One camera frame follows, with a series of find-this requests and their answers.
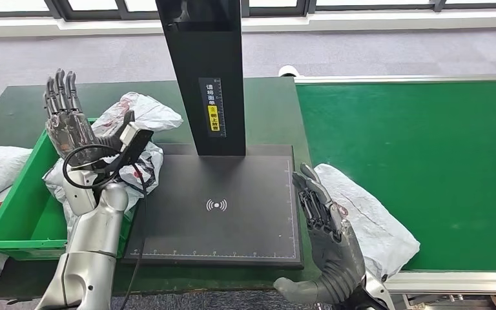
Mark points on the white conveyor roller end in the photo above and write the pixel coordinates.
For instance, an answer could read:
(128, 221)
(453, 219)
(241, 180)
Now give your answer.
(289, 71)

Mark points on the green plastic crate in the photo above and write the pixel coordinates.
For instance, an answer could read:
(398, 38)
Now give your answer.
(21, 214)

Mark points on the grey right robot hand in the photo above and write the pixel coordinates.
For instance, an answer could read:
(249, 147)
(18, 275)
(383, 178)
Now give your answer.
(338, 256)

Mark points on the dark window frame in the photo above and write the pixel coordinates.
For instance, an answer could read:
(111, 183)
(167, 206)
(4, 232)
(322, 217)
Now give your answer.
(121, 6)

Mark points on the green conveyor belt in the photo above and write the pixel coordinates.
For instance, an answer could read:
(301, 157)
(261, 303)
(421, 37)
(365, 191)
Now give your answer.
(423, 128)

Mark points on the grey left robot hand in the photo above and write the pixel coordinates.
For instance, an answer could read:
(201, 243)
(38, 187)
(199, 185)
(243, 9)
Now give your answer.
(70, 132)

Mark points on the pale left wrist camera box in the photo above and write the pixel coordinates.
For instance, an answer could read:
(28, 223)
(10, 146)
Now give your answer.
(129, 133)

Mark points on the aluminium conveyor frame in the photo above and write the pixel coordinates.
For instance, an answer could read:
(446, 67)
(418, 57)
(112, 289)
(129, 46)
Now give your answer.
(466, 282)

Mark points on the dark green table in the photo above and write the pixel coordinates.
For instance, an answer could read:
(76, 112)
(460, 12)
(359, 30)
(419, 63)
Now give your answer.
(17, 107)

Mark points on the black yellow ruler label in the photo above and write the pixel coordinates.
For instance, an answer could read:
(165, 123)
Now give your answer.
(213, 107)

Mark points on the grey parcel brown-red print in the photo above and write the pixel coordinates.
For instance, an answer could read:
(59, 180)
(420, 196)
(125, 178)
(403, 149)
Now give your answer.
(380, 231)

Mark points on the black inbound scanner machine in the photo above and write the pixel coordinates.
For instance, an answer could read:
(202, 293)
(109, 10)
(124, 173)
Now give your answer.
(205, 55)

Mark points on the long grey parcel dark lining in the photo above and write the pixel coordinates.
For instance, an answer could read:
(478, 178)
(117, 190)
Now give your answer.
(154, 113)

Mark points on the grey parcel black stripes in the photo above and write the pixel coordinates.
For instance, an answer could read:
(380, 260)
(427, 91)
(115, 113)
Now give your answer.
(149, 167)

